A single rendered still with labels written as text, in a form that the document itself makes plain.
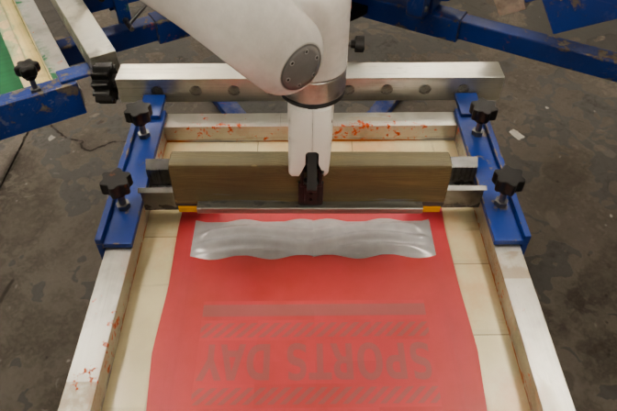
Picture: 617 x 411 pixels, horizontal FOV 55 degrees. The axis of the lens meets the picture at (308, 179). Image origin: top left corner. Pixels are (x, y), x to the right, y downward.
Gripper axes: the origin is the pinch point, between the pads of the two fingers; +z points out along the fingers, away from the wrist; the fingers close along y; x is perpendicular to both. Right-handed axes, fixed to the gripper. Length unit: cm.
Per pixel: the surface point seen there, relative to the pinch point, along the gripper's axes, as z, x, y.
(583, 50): 16, 61, -58
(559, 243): 108, 91, -78
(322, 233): 13.3, 2.1, -2.6
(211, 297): 14.0, -13.5, 8.4
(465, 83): 5.8, 27.8, -31.0
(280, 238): 13.1, -4.2, -1.4
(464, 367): 13.7, 19.2, 19.0
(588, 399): 108, 82, -21
